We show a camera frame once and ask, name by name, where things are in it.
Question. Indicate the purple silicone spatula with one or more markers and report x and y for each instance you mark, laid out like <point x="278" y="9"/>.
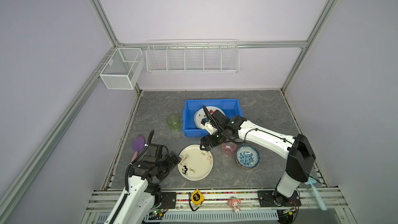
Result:
<point x="138" y="145"/>

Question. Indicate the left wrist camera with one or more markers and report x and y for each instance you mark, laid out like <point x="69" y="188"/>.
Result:
<point x="154" y="152"/>

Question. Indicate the teal plastic trowel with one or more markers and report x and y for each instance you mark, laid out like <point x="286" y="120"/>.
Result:
<point x="311" y="181"/>

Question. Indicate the green glass cup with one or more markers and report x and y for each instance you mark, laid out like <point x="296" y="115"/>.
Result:
<point x="173" y="121"/>

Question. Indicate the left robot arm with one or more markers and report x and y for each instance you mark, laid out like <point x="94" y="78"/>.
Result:
<point x="141" y="183"/>

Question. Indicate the pink glass cup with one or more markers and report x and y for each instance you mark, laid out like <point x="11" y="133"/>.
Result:
<point x="229" y="148"/>

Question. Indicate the cream painted plate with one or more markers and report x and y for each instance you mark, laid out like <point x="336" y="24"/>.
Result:
<point x="195" y="164"/>

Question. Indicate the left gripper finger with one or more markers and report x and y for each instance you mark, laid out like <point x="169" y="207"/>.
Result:
<point x="174" y="159"/>
<point x="162" y="175"/>

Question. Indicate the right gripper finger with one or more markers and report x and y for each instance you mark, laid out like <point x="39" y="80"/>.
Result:
<point x="212" y="144"/>
<point x="204" y="144"/>

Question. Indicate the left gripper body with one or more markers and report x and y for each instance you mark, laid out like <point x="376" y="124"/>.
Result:
<point x="166" y="165"/>

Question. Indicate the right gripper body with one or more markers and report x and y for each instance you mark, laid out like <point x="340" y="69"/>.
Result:
<point x="218" y="135"/>

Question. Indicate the blue patterned bowl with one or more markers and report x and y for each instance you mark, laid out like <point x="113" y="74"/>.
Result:
<point x="247" y="157"/>

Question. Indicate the white wire wall rack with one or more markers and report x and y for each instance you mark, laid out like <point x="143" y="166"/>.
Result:
<point x="193" y="56"/>

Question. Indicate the yellow tape measure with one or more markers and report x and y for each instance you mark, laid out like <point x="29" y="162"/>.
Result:
<point x="196" y="200"/>

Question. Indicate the pink doll figurine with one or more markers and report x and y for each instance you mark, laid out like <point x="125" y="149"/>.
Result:
<point x="234" y="203"/>

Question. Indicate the white mesh basket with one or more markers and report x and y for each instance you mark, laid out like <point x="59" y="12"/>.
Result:
<point x="123" y="68"/>

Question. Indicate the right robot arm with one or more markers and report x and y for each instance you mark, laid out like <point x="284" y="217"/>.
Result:
<point x="296" y="150"/>

